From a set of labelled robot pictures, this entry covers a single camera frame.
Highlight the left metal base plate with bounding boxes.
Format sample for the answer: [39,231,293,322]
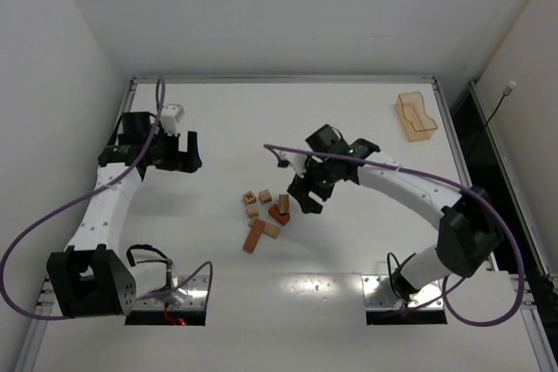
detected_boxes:
[133,274,209,311]

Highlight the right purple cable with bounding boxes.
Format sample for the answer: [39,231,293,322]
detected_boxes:
[263,143,527,326]

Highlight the wood cube letter N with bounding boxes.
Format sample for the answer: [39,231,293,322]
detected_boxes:
[242,191,257,206]

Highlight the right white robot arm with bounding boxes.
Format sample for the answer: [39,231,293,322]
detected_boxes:
[276,125,504,301]

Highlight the metal base plate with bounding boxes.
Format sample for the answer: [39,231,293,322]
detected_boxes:
[133,274,209,311]
[361,274,444,314]

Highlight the light wood long block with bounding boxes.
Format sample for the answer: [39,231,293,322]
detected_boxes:
[248,217,281,239]

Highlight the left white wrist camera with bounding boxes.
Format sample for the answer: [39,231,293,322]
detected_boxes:
[160,104,185,135]

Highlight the red-brown arch block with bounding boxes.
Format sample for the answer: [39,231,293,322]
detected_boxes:
[268,203,290,226]

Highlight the light wood cube block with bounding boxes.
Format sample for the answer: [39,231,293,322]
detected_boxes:
[246,203,259,218]

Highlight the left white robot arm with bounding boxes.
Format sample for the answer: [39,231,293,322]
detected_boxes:
[47,104,202,318]

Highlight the dark-topped wood block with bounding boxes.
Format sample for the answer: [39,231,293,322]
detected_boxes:
[278,193,289,215]

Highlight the red-brown long block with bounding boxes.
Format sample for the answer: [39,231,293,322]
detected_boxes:
[242,219,265,254]

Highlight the small plain wood cube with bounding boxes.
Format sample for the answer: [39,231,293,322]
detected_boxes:
[259,189,273,204]

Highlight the clear orange plastic box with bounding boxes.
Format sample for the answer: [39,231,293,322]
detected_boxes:
[394,91,438,142]

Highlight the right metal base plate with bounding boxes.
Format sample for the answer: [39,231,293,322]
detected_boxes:
[361,274,444,314]

